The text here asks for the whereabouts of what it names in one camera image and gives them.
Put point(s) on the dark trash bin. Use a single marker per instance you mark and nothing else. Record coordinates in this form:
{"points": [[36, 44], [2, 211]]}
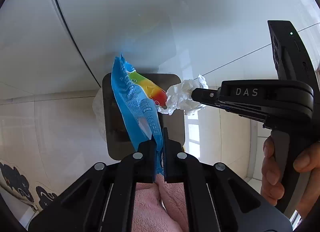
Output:
{"points": [[117, 138]]}

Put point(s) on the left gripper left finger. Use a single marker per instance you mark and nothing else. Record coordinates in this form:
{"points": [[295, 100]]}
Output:
{"points": [[138, 167]]}

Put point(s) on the blue snack wrapper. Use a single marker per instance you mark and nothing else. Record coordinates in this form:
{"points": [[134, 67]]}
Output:
{"points": [[138, 111]]}

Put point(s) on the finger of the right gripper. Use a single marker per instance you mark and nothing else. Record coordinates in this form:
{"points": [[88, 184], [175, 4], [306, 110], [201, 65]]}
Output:
{"points": [[208, 97]]}

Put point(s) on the person's right hand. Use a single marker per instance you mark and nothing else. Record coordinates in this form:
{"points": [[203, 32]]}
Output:
{"points": [[308, 161]]}

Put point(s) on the pink fleece trousers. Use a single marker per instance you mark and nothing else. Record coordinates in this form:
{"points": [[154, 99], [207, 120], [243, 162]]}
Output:
{"points": [[160, 206]]}

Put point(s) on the black cat floor mat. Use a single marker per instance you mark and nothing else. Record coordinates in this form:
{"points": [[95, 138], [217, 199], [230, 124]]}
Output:
{"points": [[35, 195]]}

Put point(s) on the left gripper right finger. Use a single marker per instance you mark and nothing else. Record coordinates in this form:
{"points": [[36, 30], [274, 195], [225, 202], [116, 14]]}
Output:
{"points": [[180, 168]]}

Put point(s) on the white tissue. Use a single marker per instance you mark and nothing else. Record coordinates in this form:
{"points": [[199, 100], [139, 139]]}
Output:
{"points": [[179, 97]]}

